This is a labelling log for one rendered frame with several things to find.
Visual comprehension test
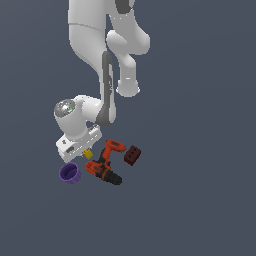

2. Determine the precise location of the purple cup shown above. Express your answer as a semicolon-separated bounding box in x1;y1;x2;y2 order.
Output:
58;162;82;185

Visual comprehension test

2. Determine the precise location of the small yellow block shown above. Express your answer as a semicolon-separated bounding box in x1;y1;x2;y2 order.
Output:
82;147;94;161

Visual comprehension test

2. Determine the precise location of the orange and black power drill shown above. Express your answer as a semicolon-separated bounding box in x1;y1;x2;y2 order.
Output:
84;138;127;186

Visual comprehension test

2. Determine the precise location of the dark red brick block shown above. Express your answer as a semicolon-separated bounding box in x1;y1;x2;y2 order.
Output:
123;144;142;167

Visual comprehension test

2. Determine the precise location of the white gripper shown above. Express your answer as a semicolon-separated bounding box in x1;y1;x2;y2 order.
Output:
55;124;103;164

